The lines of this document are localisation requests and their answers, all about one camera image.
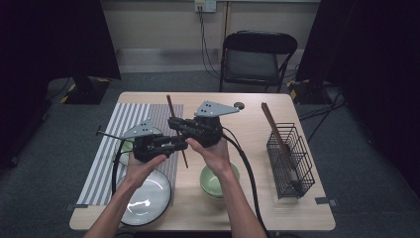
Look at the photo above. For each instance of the black curtain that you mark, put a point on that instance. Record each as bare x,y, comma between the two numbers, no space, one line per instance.
379,49
49,39

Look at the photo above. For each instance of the grey tape strip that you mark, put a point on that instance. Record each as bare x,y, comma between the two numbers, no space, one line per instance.
76,207
325,201

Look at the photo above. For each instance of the black stand base striped tape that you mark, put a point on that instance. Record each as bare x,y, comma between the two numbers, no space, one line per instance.
310,94
85,94

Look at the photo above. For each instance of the person's right hand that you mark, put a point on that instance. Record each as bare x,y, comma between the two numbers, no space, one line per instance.
216,158

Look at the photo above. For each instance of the white ribbed plate dark rim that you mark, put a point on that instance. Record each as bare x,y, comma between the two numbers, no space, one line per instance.
123,159
152,198

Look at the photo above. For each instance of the grey striped placemat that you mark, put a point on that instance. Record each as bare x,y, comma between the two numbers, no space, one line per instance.
105,148

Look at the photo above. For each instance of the person's left hand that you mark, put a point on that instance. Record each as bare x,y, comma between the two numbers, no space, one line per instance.
142,173

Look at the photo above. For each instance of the brown wooden chopstick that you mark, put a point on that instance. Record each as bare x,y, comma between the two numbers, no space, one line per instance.
170,105
185,160

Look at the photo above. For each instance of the black folding chair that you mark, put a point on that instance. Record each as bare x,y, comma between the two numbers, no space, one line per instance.
254,62

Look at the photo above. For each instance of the white wall socket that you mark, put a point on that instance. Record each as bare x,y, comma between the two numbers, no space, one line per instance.
205,5

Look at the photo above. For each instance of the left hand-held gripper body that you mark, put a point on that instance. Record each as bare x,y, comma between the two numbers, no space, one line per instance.
145,147

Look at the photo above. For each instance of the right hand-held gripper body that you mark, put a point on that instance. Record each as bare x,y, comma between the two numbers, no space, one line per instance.
206,130

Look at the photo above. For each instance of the bundle of brown chopsticks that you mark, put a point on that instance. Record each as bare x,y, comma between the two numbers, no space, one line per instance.
272,124

